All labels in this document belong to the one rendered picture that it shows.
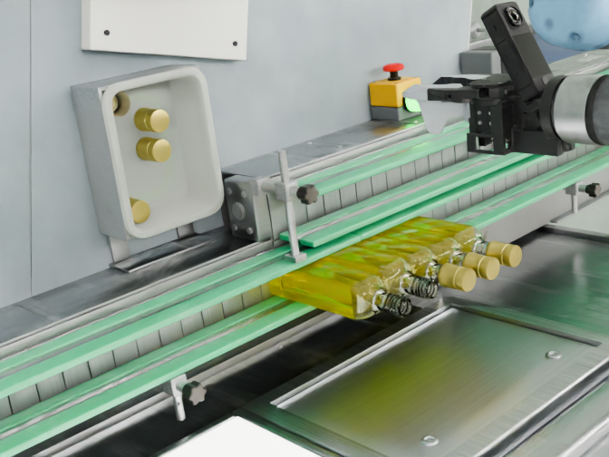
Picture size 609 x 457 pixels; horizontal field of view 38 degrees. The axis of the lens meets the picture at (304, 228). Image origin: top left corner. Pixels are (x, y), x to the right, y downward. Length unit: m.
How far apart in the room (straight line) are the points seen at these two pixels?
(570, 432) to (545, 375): 0.14
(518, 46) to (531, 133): 0.10
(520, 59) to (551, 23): 0.21
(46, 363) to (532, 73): 0.66
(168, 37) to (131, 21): 0.07
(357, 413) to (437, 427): 0.11
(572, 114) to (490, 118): 0.11
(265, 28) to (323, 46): 0.14
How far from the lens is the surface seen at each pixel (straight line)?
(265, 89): 1.51
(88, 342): 1.16
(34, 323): 1.21
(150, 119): 1.30
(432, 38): 1.82
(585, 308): 1.59
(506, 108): 1.03
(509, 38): 1.03
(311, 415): 1.24
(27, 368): 1.13
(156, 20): 1.35
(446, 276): 1.29
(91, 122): 1.28
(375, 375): 1.32
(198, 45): 1.39
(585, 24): 0.80
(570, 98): 0.98
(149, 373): 1.22
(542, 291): 1.66
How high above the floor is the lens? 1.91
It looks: 46 degrees down
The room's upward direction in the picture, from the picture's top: 102 degrees clockwise
